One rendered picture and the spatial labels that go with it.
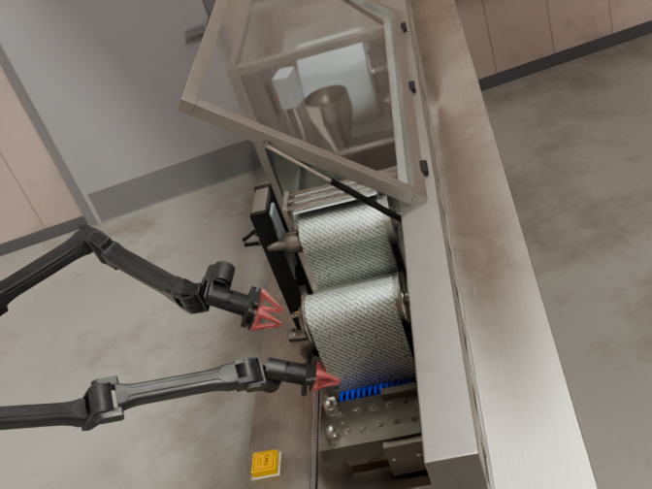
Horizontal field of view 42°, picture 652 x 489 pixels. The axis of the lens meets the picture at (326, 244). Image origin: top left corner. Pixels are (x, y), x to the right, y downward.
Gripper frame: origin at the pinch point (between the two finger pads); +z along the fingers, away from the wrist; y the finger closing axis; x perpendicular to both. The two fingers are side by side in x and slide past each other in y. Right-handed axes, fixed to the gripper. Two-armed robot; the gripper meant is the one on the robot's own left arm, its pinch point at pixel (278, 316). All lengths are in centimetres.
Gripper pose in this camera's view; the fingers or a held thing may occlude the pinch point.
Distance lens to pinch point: 228.5
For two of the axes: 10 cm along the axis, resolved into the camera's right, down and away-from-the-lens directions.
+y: -0.3, 5.9, -8.1
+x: 3.9, -7.4, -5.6
